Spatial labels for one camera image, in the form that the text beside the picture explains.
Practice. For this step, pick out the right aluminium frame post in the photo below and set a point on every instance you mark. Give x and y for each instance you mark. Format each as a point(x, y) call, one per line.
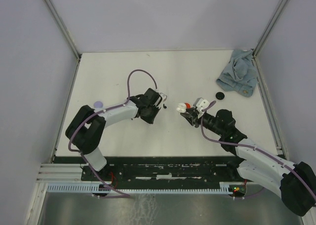
point(280, 7)

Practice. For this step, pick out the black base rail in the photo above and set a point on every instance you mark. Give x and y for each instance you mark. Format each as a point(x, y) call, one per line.
point(167, 172)

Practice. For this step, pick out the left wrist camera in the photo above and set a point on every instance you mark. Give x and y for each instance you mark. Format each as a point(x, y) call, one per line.
point(163, 97)

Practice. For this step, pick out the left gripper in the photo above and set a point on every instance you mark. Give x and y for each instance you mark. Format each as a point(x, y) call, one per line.
point(150, 119)

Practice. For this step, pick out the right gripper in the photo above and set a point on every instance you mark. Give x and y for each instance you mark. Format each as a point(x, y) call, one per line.
point(193, 119)

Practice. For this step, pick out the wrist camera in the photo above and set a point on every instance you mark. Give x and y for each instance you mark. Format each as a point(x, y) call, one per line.
point(200, 104)
point(163, 97)

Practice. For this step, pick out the left aluminium frame post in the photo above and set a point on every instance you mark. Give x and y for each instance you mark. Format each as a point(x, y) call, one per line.
point(62, 27)

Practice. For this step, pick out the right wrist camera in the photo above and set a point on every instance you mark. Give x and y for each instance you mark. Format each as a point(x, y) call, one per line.
point(200, 104)

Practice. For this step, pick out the aluminium frame post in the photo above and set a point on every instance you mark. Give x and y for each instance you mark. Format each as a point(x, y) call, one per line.
point(62, 27)
point(280, 7)

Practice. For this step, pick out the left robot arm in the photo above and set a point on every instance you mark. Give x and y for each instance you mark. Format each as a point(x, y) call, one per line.
point(86, 128)

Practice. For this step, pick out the black earbud charging case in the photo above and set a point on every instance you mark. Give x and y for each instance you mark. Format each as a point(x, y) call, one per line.
point(220, 95)

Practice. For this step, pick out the white cable duct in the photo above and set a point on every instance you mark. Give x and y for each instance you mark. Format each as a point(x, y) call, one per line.
point(95, 188)

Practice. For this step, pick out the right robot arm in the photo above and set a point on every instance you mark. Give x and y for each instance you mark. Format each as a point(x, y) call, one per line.
point(294, 184)

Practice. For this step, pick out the blue denim cloth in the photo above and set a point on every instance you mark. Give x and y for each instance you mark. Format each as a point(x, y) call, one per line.
point(239, 74)

